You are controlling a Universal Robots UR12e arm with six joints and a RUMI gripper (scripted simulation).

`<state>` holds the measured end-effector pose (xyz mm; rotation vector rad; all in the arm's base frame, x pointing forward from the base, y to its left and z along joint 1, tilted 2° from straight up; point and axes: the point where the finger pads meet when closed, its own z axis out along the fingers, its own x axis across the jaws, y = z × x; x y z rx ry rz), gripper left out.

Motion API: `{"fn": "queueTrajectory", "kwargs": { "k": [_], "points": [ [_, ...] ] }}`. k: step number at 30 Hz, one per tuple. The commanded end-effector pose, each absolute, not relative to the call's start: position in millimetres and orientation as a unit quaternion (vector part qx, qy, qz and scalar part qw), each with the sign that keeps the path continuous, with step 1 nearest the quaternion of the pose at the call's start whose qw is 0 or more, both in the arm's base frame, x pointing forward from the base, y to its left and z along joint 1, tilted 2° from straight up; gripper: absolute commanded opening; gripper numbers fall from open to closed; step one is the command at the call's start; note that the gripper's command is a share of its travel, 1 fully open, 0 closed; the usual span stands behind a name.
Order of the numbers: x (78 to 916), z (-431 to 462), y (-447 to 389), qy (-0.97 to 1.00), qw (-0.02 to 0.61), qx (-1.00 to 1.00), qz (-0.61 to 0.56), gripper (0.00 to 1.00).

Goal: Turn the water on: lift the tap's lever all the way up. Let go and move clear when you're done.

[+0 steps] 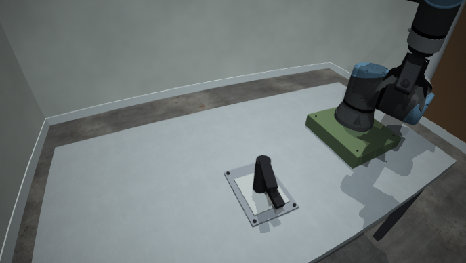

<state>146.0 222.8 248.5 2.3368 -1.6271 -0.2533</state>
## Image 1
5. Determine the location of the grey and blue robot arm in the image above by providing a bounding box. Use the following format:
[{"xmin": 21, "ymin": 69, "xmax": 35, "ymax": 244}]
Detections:
[{"xmin": 334, "ymin": 0, "xmax": 466, "ymax": 132}]

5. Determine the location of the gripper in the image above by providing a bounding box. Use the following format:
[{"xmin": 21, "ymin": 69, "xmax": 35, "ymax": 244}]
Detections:
[{"xmin": 375, "ymin": 45, "xmax": 434, "ymax": 112}]

